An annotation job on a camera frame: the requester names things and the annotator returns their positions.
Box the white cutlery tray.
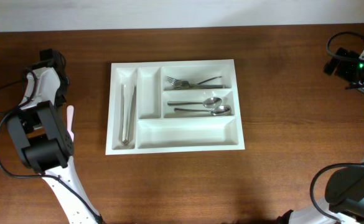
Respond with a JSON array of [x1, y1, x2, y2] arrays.
[[105, 59, 245, 155]]

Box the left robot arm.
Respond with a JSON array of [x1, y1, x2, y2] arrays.
[[5, 49, 104, 223]]

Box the fork black handle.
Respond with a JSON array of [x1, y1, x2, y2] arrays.
[[172, 75, 223, 90]]

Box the large spoon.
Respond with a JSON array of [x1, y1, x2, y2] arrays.
[[174, 105, 231, 116], [167, 97, 223, 108]]

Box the metal tweezers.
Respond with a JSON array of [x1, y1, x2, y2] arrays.
[[121, 85, 136, 146]]

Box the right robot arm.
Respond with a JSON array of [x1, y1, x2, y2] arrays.
[[276, 48, 364, 224]]

